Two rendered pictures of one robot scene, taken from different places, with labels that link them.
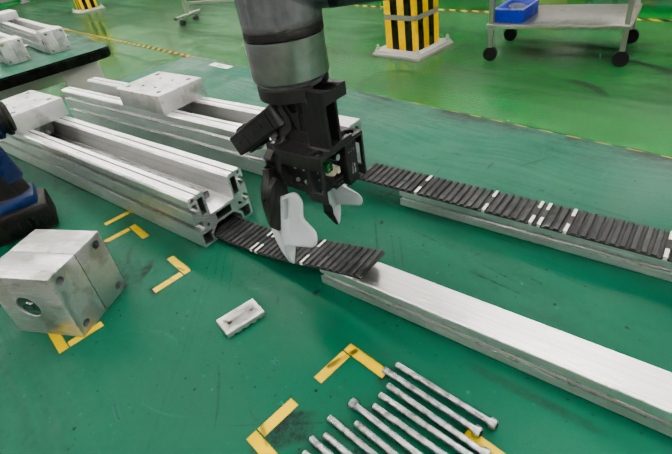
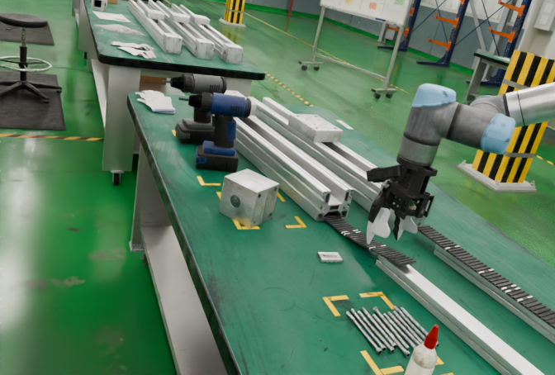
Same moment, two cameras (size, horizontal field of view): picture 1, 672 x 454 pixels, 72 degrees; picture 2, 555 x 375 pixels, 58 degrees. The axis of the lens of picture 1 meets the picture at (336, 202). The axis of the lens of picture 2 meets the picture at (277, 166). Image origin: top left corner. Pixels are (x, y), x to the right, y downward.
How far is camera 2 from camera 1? 0.60 m
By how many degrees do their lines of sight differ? 16
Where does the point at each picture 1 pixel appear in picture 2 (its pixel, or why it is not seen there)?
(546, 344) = (477, 329)
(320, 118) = (419, 180)
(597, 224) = (538, 306)
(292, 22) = (428, 138)
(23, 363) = (220, 225)
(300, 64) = (423, 154)
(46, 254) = (255, 182)
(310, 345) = (361, 282)
